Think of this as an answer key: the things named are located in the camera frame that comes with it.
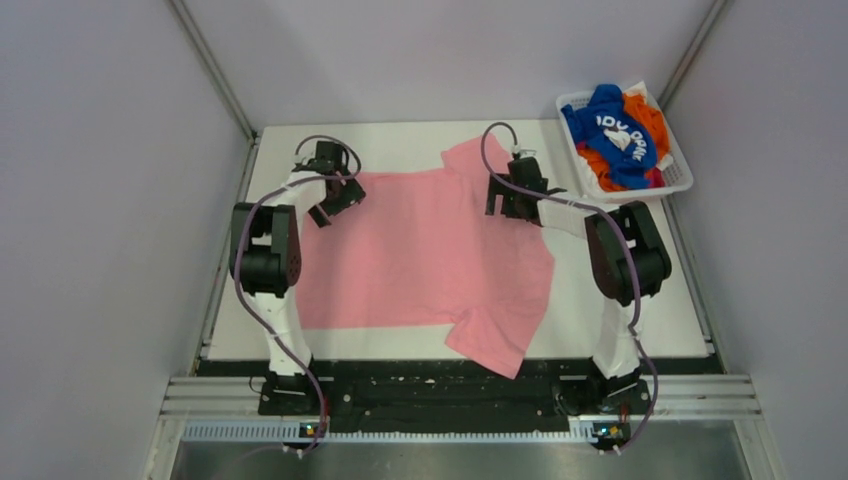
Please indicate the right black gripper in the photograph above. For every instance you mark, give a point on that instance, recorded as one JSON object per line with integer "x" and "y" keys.
{"x": 499, "y": 188}

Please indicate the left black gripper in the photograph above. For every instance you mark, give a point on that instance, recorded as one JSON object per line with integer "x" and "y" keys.
{"x": 350, "y": 193}

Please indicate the pink t-shirt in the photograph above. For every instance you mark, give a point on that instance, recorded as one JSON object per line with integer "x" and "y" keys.
{"x": 420, "y": 250}

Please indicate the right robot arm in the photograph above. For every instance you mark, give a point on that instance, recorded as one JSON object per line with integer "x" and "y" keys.
{"x": 628, "y": 259}

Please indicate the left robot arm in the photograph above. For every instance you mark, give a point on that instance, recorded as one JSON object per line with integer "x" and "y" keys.
{"x": 265, "y": 263}

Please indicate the orange t-shirt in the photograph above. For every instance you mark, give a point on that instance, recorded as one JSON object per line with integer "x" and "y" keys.
{"x": 657, "y": 127}

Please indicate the blue printed t-shirt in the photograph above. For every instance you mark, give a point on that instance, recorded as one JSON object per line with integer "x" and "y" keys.
{"x": 618, "y": 147}

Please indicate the red t-shirt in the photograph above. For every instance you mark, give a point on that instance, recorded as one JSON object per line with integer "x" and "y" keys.
{"x": 654, "y": 178}

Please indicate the white plastic basket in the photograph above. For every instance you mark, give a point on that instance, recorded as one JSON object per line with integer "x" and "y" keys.
{"x": 676, "y": 173}

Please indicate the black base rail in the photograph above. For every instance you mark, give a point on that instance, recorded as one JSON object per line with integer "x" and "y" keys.
{"x": 437, "y": 396}

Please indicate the white slotted cable duct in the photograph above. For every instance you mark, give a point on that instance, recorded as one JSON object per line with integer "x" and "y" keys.
{"x": 300, "y": 432}

